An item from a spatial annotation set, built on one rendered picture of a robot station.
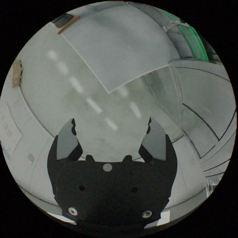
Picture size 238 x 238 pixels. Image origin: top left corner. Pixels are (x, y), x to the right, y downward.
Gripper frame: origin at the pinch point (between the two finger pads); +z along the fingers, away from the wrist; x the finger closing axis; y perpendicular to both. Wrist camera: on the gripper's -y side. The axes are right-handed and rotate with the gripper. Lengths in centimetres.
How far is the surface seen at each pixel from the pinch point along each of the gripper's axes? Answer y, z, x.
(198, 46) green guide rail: -40, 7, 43
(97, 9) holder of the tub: -71, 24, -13
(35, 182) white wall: 172, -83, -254
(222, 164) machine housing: 10, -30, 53
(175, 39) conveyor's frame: -46, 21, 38
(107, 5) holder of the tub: -76, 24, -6
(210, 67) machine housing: -21.2, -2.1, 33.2
